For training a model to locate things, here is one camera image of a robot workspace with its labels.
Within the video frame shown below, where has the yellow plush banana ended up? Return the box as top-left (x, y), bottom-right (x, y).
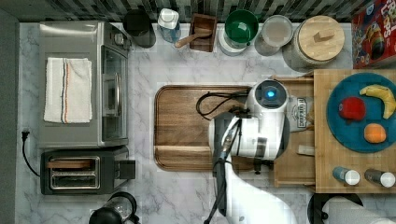
top-left (360, 84), bottom-right (396, 119)

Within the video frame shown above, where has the silver chip bag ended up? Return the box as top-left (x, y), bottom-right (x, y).
top-left (286, 95), bottom-right (314, 133)

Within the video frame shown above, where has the dark wooden utensil box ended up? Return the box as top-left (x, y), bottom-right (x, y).
top-left (189, 13), bottom-right (218, 52)

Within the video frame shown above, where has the black power cord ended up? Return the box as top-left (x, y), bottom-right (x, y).
top-left (21, 130), bottom-right (41, 177)

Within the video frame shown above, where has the blue shaker white cap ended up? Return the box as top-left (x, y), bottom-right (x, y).
top-left (332, 166), bottom-right (361, 186)

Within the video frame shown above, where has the green mug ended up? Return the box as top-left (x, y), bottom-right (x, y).
top-left (219, 9), bottom-right (259, 56)

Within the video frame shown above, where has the jar with wooden lid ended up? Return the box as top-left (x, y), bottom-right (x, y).
top-left (282, 16), bottom-right (345, 72)

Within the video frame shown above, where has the dark glass carafe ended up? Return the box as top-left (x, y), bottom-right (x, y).
top-left (89, 191), bottom-right (140, 224)

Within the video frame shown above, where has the red plush apple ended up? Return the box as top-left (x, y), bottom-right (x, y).
top-left (338, 97), bottom-right (366, 120)

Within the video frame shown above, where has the silver toaster oven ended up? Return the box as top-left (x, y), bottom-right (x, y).
top-left (39, 21), bottom-right (131, 148)

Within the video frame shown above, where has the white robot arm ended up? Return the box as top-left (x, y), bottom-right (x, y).
top-left (208, 79), bottom-right (297, 224)

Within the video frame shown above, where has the red Froot Loops box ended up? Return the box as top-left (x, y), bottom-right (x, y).
top-left (351, 0), bottom-right (396, 69)

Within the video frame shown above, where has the black silver toaster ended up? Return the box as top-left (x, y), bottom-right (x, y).
top-left (40, 146), bottom-right (135, 195)

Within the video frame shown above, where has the wooden spoon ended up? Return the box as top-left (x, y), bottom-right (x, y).
top-left (174, 27), bottom-right (212, 49)

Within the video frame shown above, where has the wooden serving tray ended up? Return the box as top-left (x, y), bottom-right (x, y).
top-left (154, 85), bottom-right (248, 172)

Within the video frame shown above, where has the small white block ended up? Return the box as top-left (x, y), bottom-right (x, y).
top-left (297, 145), bottom-right (315, 156)

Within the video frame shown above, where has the blue round plate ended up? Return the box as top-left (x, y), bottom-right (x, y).
top-left (327, 73), bottom-right (396, 153)

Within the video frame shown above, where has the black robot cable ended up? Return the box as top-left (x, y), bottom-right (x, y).
top-left (195, 91), bottom-right (250, 121)

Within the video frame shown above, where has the white striped towel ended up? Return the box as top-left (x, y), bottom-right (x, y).
top-left (43, 57), bottom-right (92, 124)

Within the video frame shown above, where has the clear lidded plastic container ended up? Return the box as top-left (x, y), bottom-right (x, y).
top-left (254, 15), bottom-right (293, 56)

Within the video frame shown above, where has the dark shaker white cap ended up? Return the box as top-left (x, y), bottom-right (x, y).
top-left (364, 169), bottom-right (395, 188)

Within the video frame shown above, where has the black cylindrical cup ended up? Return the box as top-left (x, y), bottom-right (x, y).
top-left (122, 9), bottom-right (156, 49)

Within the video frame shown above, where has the orange plush fruit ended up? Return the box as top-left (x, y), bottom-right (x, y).
top-left (363, 123), bottom-right (387, 144)

